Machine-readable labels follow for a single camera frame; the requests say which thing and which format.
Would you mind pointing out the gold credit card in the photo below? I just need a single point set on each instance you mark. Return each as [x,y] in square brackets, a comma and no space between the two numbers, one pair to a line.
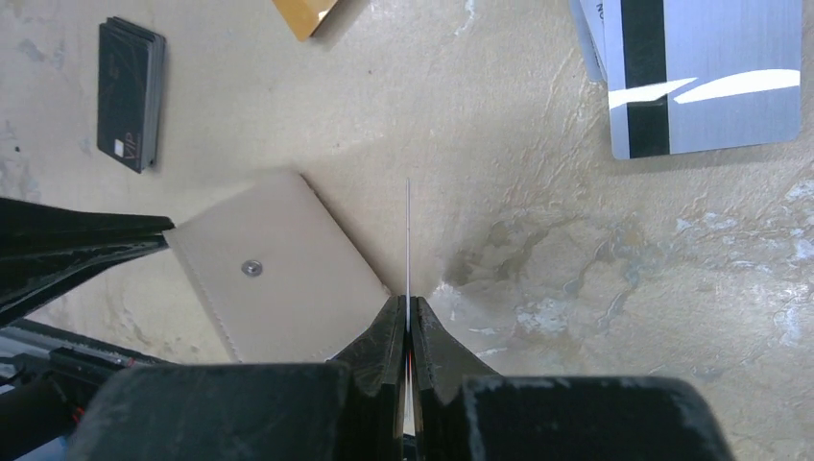
[304,17]

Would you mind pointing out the silver credit card stack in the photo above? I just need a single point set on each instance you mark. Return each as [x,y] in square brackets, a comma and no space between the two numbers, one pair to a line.
[692,76]

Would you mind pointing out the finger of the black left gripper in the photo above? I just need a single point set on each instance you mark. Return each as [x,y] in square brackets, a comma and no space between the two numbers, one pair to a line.
[47,251]

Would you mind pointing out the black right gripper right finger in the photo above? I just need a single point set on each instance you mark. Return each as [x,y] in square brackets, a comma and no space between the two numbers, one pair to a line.
[465,410]

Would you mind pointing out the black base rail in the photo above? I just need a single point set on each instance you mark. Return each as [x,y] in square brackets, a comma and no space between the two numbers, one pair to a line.
[80,365]

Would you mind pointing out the tan leather card holder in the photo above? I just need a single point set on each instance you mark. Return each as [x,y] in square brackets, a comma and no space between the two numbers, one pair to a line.
[277,276]

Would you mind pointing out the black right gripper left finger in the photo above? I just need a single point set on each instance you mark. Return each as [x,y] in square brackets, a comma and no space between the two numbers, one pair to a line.
[346,408]

